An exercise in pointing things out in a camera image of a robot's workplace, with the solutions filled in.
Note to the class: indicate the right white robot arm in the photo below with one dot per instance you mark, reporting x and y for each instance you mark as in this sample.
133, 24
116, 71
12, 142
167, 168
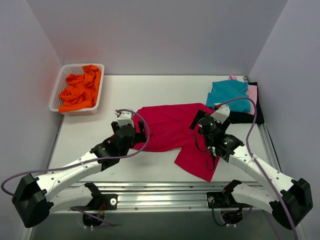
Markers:
287, 199

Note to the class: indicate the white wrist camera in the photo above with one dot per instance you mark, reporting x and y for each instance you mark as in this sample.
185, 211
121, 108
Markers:
124, 118
221, 113

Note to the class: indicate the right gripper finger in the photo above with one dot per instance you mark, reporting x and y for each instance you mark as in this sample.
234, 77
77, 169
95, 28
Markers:
199, 115
225, 124

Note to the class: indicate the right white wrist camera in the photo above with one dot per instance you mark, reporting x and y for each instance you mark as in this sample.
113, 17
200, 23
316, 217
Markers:
221, 113

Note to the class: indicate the folded teal t-shirt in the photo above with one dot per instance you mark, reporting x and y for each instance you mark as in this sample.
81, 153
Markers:
226, 90

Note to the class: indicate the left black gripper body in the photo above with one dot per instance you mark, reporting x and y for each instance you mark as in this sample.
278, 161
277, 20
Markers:
139, 135

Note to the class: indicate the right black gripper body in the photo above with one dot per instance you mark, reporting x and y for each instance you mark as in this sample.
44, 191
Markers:
197, 119

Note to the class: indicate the folded pink t-shirt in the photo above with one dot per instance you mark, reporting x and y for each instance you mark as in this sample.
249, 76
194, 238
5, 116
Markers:
242, 89

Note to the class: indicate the white plastic basket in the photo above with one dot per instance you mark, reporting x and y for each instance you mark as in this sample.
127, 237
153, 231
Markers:
60, 84

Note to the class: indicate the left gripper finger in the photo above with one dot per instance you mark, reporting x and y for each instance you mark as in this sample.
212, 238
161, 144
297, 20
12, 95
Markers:
141, 128
114, 126

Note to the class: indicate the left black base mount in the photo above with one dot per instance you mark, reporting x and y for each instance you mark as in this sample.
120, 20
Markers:
92, 199

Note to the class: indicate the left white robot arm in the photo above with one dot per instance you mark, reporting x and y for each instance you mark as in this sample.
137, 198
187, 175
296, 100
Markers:
36, 197

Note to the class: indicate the folded black t-shirt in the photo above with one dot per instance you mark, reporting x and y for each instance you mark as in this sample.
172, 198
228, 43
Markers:
248, 117

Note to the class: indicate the crimson red t-shirt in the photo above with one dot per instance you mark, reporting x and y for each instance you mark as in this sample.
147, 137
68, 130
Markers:
169, 127

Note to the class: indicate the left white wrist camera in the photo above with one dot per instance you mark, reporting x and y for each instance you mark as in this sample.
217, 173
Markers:
124, 118

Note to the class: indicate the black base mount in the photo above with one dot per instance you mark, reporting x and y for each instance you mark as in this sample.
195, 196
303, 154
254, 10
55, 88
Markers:
92, 199
220, 198

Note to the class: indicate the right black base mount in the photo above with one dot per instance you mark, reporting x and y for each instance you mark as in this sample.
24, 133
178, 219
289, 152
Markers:
220, 198

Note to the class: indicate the aluminium rail frame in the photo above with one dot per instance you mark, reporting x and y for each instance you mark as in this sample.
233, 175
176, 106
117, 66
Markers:
151, 182

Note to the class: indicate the crumpled orange t-shirt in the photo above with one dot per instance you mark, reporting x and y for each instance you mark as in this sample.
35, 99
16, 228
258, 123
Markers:
82, 90

